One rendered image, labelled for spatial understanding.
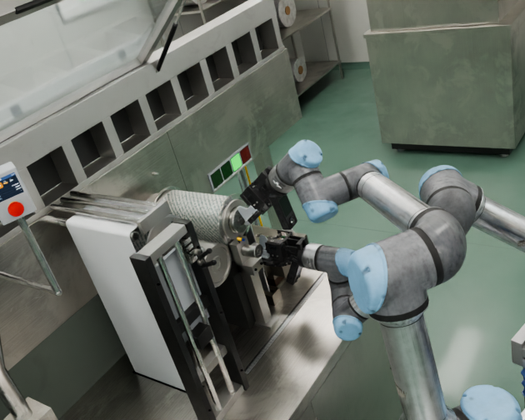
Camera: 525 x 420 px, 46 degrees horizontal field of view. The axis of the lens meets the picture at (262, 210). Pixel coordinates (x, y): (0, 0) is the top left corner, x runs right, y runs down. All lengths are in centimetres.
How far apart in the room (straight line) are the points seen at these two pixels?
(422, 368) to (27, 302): 102
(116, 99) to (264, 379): 90
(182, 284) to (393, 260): 56
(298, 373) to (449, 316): 156
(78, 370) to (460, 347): 178
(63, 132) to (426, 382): 111
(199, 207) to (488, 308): 183
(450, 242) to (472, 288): 217
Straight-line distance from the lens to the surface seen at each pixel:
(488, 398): 140
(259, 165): 269
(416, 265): 112
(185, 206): 179
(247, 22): 232
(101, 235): 154
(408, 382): 124
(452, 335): 306
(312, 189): 145
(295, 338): 182
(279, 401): 166
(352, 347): 190
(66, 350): 185
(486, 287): 332
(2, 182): 127
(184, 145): 204
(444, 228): 116
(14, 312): 172
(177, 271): 145
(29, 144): 168
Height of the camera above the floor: 209
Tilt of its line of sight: 29 degrees down
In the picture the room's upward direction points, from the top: 16 degrees counter-clockwise
